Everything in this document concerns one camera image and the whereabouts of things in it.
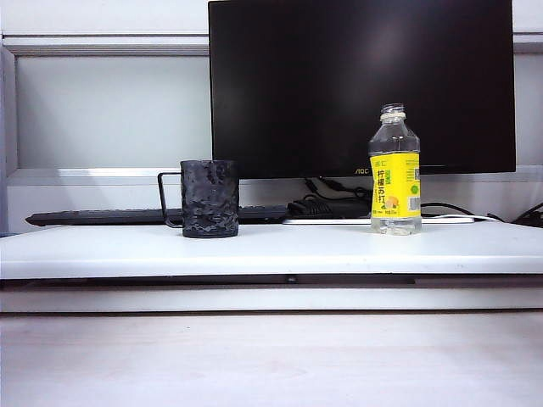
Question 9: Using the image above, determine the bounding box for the white cable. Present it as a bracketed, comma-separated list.
[423, 213, 497, 222]

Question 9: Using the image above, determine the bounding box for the black cable bundle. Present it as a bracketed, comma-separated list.
[487, 202, 543, 228]

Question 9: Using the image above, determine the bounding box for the black power adapter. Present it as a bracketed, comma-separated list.
[287, 194, 370, 219]

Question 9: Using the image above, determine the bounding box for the black textured cup with handle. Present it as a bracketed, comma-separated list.
[156, 159, 240, 239]

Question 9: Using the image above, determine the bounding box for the silver white monitor stand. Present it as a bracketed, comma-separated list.
[282, 215, 476, 226]

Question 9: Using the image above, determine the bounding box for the clear bottle with yellow label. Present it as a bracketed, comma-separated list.
[367, 103, 423, 236]

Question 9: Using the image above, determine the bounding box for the wide aluminium partition ledge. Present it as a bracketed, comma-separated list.
[6, 164, 543, 187]

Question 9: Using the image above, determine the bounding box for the long black curved cable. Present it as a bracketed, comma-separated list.
[419, 202, 507, 223]

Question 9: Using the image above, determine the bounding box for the black monitor cable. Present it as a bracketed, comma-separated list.
[304, 176, 370, 200]

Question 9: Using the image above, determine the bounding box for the black AOC computer monitor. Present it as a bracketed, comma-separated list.
[207, 0, 518, 179]

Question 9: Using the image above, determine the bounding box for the white raised desk board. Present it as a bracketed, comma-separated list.
[0, 220, 543, 314]

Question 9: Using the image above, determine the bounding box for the thin aluminium partition rail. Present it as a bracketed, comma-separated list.
[0, 33, 543, 56]

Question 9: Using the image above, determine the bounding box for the black computer keyboard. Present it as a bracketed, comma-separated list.
[24, 204, 294, 226]

